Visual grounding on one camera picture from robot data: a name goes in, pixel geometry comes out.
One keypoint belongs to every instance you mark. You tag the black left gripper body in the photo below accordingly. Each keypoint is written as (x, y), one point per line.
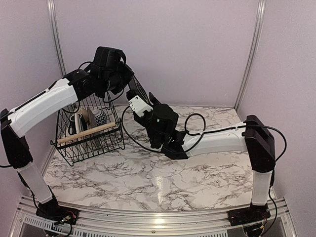
(116, 80)

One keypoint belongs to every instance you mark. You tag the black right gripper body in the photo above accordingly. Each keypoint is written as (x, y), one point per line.
(153, 140)

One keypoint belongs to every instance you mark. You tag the square floral plate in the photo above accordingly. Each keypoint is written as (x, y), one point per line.
(136, 89)

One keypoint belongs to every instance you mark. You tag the grey patterned round plate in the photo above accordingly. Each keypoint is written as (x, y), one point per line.
(91, 125)

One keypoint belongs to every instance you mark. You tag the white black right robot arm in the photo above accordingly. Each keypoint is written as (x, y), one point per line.
(249, 136)

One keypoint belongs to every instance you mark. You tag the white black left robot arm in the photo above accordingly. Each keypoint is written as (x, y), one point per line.
(15, 123)

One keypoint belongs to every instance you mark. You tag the blue white patterned bowl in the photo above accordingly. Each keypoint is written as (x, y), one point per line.
(100, 117)

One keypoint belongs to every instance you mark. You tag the beige ceramic bowl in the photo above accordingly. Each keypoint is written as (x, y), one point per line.
(83, 112)

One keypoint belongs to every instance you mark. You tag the white round plate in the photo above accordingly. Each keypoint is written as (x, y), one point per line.
(79, 123)

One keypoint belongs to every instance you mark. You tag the dark blue mug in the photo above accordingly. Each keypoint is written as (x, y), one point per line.
(72, 128)

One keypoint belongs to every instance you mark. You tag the black wire dish rack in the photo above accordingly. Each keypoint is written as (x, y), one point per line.
(77, 147)

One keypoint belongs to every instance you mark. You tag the aluminium left corner post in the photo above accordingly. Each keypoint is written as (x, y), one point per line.
(55, 35)

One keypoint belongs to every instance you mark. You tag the aluminium corner post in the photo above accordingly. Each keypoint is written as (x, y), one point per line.
(55, 35)
(259, 21)

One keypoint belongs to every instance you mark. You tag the aluminium right corner post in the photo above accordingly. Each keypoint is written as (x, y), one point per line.
(259, 21)

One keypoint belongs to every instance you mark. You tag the aluminium front frame rail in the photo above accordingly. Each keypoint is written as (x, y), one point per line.
(100, 222)

